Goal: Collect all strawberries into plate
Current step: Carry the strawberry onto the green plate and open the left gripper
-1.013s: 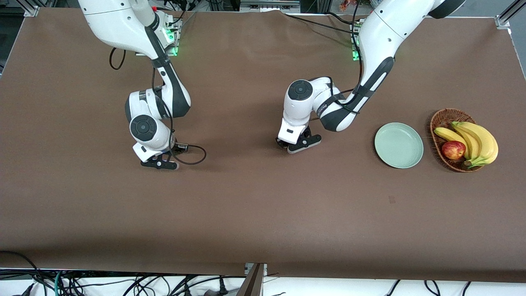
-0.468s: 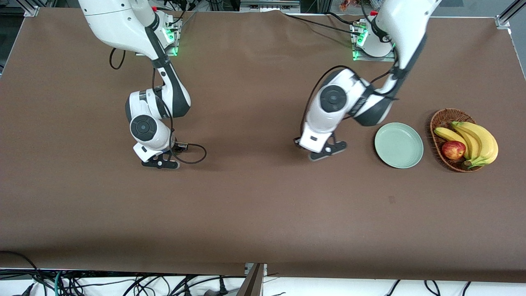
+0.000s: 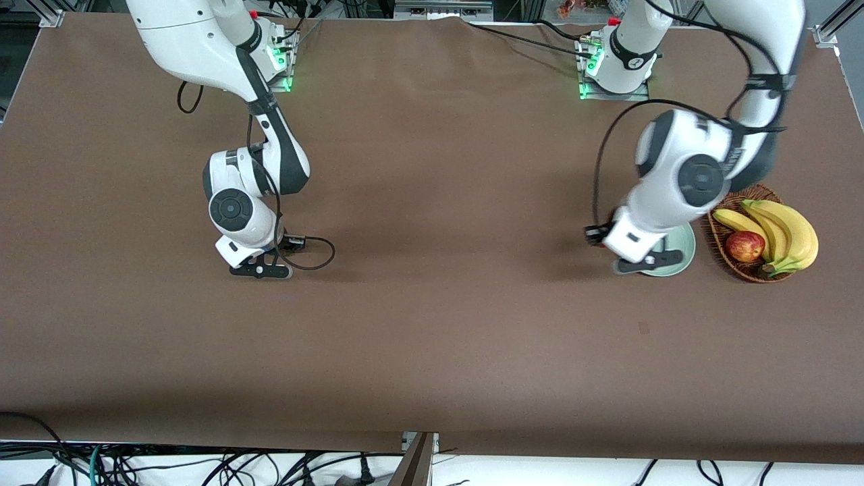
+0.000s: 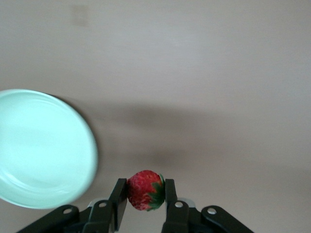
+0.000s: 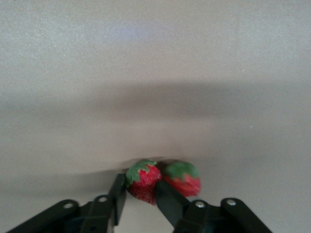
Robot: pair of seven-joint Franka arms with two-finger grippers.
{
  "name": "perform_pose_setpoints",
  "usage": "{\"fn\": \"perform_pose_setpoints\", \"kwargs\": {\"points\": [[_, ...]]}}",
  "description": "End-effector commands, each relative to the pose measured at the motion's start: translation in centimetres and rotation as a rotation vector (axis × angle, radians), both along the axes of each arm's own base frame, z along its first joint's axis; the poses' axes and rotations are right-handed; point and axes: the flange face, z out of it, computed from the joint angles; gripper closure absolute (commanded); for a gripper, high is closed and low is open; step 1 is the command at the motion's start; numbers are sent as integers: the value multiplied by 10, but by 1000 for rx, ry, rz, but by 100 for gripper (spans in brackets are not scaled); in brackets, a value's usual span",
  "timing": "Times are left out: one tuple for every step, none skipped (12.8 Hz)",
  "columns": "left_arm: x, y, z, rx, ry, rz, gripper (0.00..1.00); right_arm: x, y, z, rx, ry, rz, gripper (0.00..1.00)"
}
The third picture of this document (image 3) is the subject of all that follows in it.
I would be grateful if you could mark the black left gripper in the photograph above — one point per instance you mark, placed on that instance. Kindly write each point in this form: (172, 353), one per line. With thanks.
(597, 233)

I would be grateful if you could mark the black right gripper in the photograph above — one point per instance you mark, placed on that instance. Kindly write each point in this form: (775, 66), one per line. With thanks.
(289, 241)

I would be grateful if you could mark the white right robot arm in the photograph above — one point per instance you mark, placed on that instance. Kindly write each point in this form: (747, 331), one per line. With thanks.
(189, 40)

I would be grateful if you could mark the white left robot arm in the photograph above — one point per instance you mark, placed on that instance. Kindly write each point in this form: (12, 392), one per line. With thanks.
(682, 175)

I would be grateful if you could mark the pale green round plate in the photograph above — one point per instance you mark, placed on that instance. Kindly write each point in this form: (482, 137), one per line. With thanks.
(682, 246)

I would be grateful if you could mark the red apple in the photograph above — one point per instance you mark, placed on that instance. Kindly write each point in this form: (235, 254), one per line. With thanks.
(744, 247)

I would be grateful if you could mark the brown wicker basket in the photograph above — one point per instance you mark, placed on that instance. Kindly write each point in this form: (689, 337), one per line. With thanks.
(742, 270)

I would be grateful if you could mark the large table cover sheet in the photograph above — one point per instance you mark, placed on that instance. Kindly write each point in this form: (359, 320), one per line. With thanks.
(432, 337)

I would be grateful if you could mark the yellow banana bunch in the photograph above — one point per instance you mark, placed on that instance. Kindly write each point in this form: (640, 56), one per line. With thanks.
(796, 236)

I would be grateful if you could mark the colourful background object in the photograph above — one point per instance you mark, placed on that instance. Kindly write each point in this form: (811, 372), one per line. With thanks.
(570, 8)

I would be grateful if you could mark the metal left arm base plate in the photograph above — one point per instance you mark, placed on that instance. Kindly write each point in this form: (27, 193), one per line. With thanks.
(614, 97)

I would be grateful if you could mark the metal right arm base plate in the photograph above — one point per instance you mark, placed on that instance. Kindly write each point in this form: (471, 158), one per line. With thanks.
(283, 86)

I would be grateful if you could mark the aluminium profile post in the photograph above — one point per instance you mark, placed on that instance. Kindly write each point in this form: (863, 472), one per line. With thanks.
(415, 466)

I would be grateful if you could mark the grey metal frame box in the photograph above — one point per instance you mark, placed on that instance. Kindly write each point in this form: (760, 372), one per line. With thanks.
(439, 10)

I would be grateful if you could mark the aluminium frame corner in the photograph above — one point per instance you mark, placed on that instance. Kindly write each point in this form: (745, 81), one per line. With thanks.
(827, 32)
(50, 17)

